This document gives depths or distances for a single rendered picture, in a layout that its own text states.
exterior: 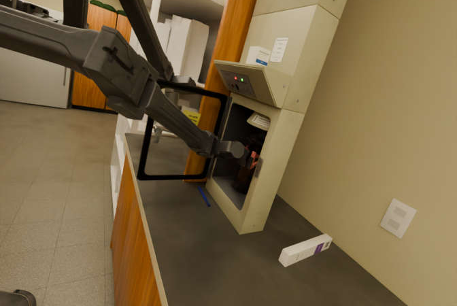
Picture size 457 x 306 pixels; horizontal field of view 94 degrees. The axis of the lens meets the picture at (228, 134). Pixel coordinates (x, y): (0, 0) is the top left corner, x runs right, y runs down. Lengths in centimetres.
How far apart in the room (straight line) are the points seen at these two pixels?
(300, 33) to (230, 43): 35
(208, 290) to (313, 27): 76
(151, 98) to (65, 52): 16
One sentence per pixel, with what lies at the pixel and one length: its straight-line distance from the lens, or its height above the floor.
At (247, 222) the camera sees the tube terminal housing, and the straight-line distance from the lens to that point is 83.
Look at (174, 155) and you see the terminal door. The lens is 91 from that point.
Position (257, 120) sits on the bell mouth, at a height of 134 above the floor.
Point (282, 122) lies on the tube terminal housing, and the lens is 70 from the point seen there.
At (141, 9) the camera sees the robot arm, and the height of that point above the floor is 157.
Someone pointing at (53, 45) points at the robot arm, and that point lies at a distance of 41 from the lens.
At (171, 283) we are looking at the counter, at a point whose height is 94.
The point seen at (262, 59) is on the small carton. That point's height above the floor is 154.
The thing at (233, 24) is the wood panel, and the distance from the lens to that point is 99.
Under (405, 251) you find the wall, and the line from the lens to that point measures 100.
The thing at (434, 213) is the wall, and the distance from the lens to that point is 95.
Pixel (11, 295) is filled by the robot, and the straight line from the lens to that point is 161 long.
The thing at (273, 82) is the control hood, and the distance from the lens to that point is 64.
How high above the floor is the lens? 144
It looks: 13 degrees down
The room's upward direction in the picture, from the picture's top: 16 degrees clockwise
